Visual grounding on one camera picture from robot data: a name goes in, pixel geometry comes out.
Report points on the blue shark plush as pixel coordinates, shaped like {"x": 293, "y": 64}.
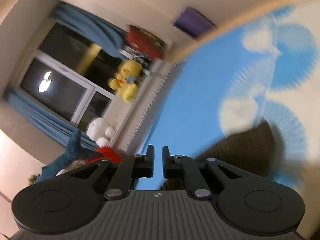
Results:
{"x": 74, "y": 151}

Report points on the purple box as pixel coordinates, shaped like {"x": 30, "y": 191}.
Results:
{"x": 193, "y": 23}

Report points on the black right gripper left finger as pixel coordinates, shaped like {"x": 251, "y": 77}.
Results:
{"x": 73, "y": 199}

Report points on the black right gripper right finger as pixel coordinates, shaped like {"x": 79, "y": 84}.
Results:
{"x": 244, "y": 200}

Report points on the window with white frame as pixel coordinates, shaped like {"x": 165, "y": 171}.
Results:
{"x": 68, "y": 75}

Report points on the blue white patterned bedsheet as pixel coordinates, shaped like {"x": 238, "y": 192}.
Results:
{"x": 267, "y": 69}

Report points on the white plush toy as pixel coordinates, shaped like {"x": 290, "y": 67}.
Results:
{"x": 100, "y": 132}

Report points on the yellow plush bear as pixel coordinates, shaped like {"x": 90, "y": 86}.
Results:
{"x": 124, "y": 80}

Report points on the dark brown corduroy pants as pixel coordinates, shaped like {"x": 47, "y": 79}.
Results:
{"x": 258, "y": 150}

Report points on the blue curtain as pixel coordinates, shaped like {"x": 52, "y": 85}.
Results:
{"x": 46, "y": 122}
{"x": 105, "y": 34}

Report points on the red knitted blanket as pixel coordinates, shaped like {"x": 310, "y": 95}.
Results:
{"x": 108, "y": 153}

